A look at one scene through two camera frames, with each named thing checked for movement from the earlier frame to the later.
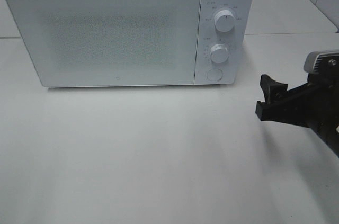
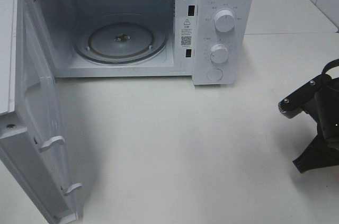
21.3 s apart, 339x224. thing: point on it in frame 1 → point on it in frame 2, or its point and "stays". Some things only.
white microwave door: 83,34 → 34,138
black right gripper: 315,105 → 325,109
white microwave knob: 219,53 stays
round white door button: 214,74 stays
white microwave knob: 224,20 stays
